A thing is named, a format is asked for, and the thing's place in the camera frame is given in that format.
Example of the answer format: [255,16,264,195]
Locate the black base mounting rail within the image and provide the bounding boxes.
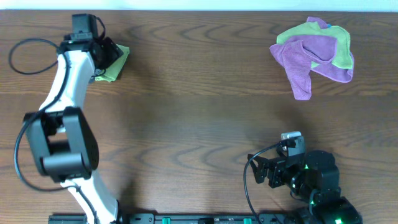
[47,212,299,224]

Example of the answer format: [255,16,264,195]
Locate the olive green cloth in pile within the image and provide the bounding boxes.
[276,22,354,69]

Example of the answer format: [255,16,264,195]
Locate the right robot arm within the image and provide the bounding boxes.
[243,131,363,224]

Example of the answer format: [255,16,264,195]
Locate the purple microfiber cloth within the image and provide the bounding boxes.
[270,17,354,101]

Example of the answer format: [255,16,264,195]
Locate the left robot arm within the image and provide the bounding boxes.
[21,37,124,223]

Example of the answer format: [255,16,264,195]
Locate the light green microfiber cloth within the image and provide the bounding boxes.
[93,44,130,82]

